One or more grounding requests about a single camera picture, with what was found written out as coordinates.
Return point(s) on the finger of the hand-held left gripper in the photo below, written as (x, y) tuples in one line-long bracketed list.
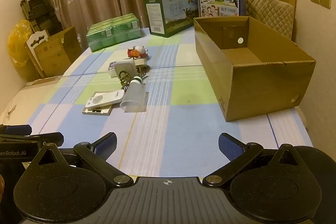
[(52, 138), (18, 130)]

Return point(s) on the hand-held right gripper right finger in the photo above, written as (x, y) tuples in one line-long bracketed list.
[(229, 146)]

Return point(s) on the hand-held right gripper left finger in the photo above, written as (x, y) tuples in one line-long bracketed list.
[(105, 144)]

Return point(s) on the white remote control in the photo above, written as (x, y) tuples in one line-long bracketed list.
[(102, 100)]

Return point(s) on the red and white cat figurine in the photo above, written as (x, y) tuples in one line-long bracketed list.
[(136, 52)]

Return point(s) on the flat cardboard sheet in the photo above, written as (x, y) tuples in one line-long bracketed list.
[(39, 81)]

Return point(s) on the frosted plastic cup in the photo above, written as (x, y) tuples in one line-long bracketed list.
[(134, 98)]

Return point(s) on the plaid bed sheet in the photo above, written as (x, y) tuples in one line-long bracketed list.
[(170, 121)]

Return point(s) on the printed brown carton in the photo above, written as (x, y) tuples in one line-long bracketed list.
[(52, 58)]

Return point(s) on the white square device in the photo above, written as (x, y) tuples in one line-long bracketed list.
[(125, 67)]

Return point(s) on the yellow plastic bag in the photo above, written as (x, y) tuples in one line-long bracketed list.
[(18, 40)]

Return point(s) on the plain brown cardboard box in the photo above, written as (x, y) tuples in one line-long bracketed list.
[(72, 40)]

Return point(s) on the green shrink-wrapped drink pack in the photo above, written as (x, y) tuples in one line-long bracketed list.
[(113, 32)]

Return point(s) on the black folding ladder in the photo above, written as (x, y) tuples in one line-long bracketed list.
[(39, 11)]

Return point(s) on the beige quilted chair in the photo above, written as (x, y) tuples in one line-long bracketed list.
[(270, 14)]

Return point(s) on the green and white milk box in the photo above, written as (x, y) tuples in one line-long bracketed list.
[(173, 16)]

